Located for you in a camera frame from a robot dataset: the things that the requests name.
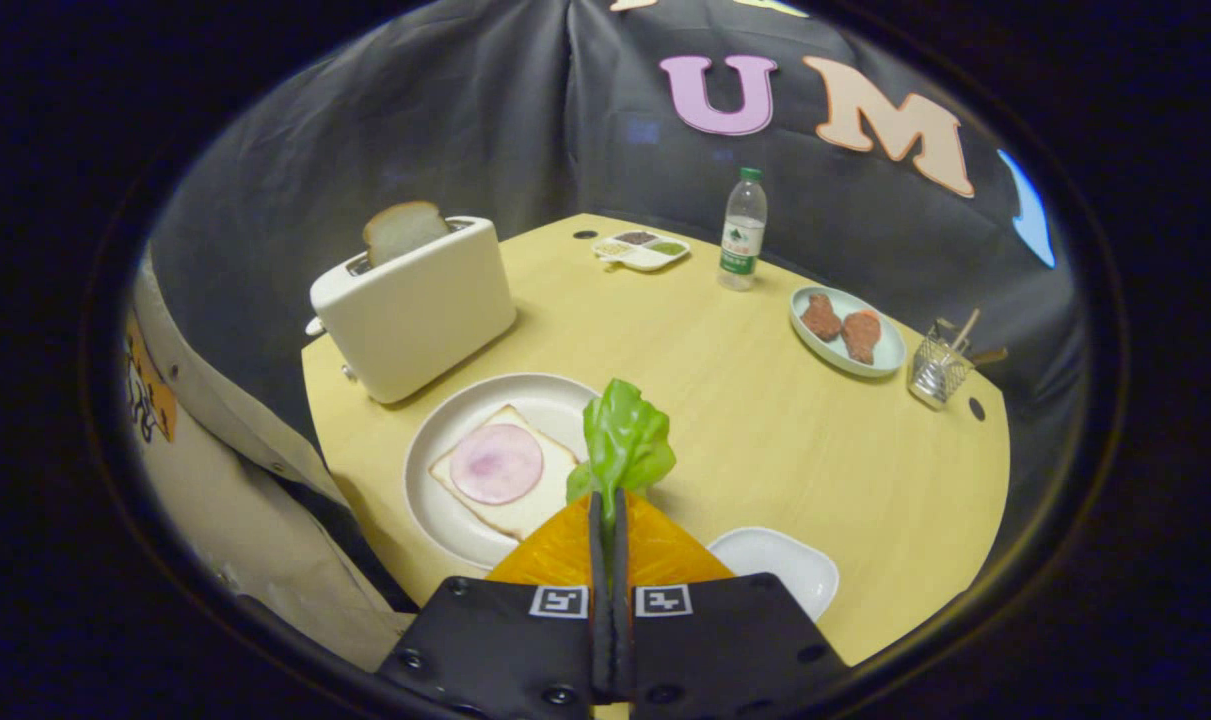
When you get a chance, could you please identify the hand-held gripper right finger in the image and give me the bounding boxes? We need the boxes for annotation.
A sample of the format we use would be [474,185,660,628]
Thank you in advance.
[613,490,851,720]

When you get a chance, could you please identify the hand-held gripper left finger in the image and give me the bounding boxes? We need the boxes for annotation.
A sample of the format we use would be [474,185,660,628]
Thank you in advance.
[375,490,616,720]

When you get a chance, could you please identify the green lettuce leaf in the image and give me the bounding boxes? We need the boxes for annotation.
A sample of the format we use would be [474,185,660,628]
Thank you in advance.
[565,378,678,521]

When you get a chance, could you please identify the toasted brown bread slice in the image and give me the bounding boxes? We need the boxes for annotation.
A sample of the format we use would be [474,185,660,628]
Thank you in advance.
[363,200,452,268]

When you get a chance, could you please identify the small white oval plate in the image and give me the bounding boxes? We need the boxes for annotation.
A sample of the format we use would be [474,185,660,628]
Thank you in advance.
[707,527,840,623]

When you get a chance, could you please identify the white bread slice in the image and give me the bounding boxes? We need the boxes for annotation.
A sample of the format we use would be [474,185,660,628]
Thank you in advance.
[428,404,581,542]

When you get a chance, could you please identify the large white round plate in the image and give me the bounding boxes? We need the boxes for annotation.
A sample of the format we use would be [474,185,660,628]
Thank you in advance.
[403,373,606,571]

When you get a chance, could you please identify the pink ham slice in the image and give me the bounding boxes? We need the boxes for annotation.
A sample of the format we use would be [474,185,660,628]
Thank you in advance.
[449,423,545,506]

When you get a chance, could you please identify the person's beige shirt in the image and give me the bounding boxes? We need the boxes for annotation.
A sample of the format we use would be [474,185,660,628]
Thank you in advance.
[120,250,416,673]

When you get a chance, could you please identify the pale blue plate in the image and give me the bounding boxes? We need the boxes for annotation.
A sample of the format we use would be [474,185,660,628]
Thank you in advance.
[789,285,907,379]

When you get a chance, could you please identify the white toaster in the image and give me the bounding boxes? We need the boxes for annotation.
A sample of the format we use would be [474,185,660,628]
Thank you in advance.
[305,215,518,406]

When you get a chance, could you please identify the brown meat piece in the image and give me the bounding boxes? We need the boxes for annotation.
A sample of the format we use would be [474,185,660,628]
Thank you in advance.
[801,292,843,343]
[841,309,882,365]

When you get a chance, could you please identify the white divided dish of beans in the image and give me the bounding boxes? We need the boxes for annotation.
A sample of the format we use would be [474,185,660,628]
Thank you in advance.
[592,229,691,273]

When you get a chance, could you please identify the clear water bottle green cap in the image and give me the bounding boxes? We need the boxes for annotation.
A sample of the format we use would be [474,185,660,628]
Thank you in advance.
[718,167,769,292]

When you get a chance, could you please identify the wire mesh utensil holder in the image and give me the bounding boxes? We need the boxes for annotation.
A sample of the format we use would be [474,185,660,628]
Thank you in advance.
[908,318,976,411]

